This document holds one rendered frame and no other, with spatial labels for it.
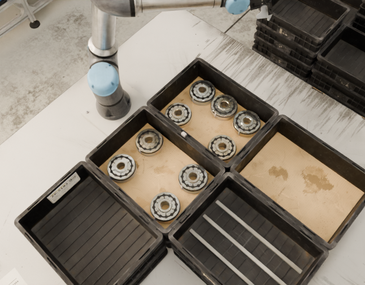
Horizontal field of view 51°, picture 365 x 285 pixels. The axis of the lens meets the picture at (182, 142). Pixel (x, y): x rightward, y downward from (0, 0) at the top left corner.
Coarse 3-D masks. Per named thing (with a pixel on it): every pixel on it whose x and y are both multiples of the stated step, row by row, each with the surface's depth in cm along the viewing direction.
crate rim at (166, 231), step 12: (144, 108) 140; (180, 132) 135; (192, 144) 132; (204, 156) 130; (96, 168) 130; (108, 180) 128; (216, 180) 126; (120, 192) 125; (204, 192) 124; (132, 204) 123; (192, 204) 122; (144, 216) 121; (180, 216) 122; (168, 228) 119
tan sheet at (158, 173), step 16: (144, 128) 148; (128, 144) 145; (144, 160) 142; (160, 160) 141; (176, 160) 141; (192, 160) 141; (144, 176) 138; (160, 176) 138; (176, 176) 138; (192, 176) 138; (208, 176) 137; (128, 192) 136; (144, 192) 136; (160, 192) 135; (176, 192) 135; (144, 208) 133; (160, 224) 130
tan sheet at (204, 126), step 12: (180, 96) 154; (192, 108) 151; (204, 108) 151; (240, 108) 150; (192, 120) 149; (204, 120) 148; (216, 120) 148; (228, 120) 148; (192, 132) 146; (204, 132) 146; (216, 132) 146; (228, 132) 145; (204, 144) 144; (240, 144) 143
